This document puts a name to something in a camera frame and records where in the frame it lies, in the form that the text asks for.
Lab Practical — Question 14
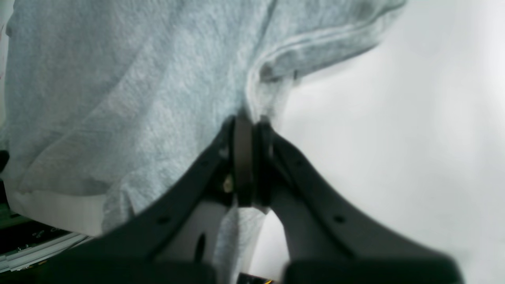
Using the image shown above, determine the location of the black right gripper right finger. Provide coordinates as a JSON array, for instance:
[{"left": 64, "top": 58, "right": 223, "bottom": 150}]
[{"left": 255, "top": 121, "right": 464, "bottom": 284}]

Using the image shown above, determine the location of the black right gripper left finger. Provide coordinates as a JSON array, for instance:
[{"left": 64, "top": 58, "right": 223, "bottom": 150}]
[{"left": 41, "top": 117, "right": 253, "bottom": 284}]

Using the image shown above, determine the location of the grey T-shirt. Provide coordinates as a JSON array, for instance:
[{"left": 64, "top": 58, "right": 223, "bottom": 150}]
[{"left": 0, "top": 0, "right": 407, "bottom": 284}]

